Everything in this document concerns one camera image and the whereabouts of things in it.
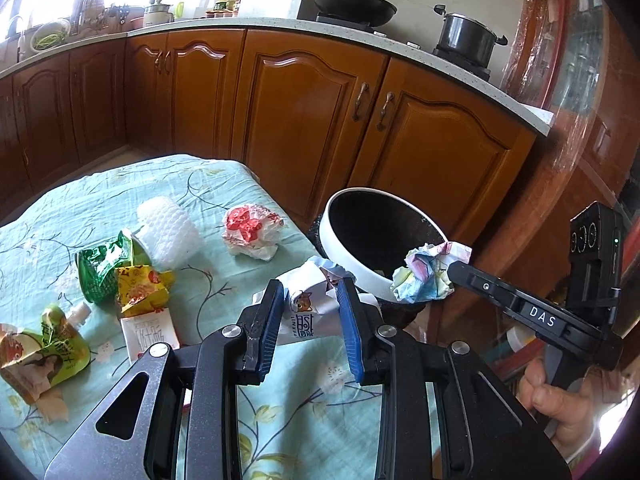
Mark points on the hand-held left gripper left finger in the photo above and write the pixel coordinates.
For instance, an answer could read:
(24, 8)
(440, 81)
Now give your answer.
(267, 330)

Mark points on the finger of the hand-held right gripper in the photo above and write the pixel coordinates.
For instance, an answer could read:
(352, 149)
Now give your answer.
(520, 305)

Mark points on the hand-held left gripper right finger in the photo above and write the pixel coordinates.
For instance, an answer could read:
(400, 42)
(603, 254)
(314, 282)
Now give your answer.
(350, 330)

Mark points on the white printed paper packaging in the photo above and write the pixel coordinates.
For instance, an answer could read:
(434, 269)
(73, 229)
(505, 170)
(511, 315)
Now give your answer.
(310, 310)

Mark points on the white rimmed trash bin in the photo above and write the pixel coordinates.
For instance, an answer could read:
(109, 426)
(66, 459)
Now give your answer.
(350, 262)

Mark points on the colourful printed paper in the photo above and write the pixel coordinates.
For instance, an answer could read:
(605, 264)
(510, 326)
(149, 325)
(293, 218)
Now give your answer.
(425, 272)

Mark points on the yellow snack packet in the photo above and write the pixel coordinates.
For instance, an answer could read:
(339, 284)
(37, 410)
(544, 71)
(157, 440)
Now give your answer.
(142, 290)

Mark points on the person's right hand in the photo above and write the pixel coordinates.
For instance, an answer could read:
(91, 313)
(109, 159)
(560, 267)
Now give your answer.
(565, 405)

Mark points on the red and white crumpled wrapper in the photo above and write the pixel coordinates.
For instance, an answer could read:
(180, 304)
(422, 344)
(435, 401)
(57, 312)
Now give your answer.
(247, 230)

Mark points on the wooden glass door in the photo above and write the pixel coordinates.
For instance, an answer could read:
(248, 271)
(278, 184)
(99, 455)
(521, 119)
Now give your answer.
(575, 135)

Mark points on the white flat paper packet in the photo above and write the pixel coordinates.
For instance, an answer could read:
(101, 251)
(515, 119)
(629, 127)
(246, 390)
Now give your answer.
(150, 335)

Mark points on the teal floral tablecloth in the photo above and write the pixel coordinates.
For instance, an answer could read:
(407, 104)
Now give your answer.
(225, 200)

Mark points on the white foam fruit net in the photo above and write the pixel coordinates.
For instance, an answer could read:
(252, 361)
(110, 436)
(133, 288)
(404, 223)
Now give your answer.
(167, 232)

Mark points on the green snack bag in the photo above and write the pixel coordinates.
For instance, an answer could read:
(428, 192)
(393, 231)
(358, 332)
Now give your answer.
(100, 270)

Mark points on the black gas stove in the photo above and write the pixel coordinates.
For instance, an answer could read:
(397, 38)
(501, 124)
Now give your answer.
(465, 64)

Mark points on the green spout pouch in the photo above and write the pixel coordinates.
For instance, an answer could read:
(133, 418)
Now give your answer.
(50, 355)

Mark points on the wooden base cabinets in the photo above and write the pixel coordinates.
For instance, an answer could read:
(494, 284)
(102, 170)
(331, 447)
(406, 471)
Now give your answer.
(300, 110)

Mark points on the white paper scrap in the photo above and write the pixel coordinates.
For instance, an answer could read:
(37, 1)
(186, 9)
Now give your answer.
(52, 405)

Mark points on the steel cooking pot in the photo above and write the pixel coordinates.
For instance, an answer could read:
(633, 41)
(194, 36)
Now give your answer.
(467, 35)

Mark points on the white kitchen countertop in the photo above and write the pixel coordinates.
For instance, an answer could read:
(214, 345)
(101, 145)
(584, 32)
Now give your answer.
(225, 22)

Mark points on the white electric cooker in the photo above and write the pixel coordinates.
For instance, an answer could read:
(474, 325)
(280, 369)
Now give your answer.
(159, 15)

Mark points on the colander with green vegetables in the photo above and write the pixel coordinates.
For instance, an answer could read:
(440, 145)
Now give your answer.
(50, 35)

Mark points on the utensil holder with chopsticks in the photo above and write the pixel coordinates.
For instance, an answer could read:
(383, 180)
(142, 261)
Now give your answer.
(86, 10)

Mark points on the metal sink faucet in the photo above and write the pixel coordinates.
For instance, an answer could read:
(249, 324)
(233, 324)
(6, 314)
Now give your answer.
(15, 25)

